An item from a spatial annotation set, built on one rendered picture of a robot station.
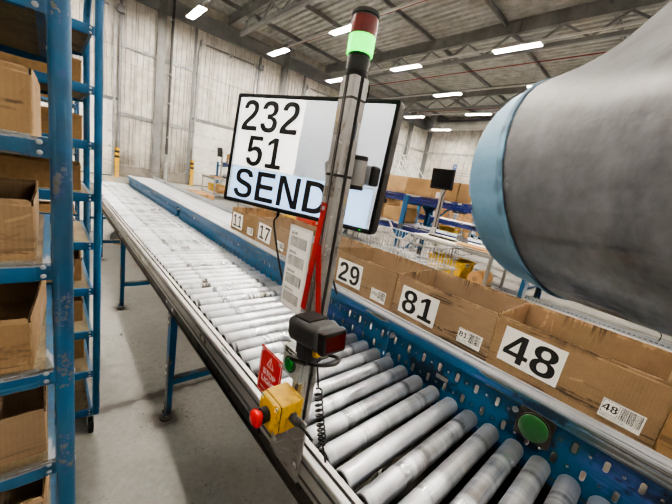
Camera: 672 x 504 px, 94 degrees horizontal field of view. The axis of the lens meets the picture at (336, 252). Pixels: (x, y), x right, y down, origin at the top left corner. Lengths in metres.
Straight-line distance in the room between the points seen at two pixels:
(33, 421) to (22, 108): 0.56
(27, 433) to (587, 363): 1.25
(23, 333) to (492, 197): 0.74
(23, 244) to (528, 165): 0.72
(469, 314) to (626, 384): 0.40
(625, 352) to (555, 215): 1.18
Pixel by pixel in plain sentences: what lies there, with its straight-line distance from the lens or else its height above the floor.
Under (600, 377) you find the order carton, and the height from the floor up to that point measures 1.00.
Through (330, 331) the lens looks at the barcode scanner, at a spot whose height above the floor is 1.09.
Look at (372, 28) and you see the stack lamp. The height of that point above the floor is 1.63.
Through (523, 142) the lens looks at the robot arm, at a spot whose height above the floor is 1.39.
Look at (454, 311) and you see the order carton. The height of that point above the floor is 1.00.
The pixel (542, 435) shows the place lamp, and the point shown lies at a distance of 1.09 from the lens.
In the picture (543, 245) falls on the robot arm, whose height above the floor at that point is 1.34.
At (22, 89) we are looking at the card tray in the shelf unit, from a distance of 0.70.
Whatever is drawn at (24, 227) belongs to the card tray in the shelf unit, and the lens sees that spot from 0.73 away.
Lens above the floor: 1.35
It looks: 12 degrees down
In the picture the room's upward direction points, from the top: 10 degrees clockwise
